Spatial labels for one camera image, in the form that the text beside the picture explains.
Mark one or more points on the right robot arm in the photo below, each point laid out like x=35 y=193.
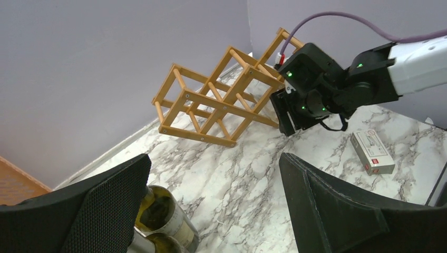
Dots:
x=316 y=86

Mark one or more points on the small white cardboard box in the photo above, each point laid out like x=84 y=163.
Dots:
x=374 y=156

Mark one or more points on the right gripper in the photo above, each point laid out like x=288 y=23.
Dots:
x=300 y=112

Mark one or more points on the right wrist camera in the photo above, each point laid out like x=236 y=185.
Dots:
x=280 y=59

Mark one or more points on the green wine bottle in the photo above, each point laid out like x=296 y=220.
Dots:
x=159 y=212

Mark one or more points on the wooden wine rack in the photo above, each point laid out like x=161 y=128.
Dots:
x=201 y=108

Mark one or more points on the orange plastic file organizer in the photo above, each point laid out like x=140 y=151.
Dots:
x=17 y=185

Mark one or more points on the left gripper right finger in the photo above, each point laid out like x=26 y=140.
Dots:
x=329 y=214

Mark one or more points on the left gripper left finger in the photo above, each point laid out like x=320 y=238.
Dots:
x=93 y=215

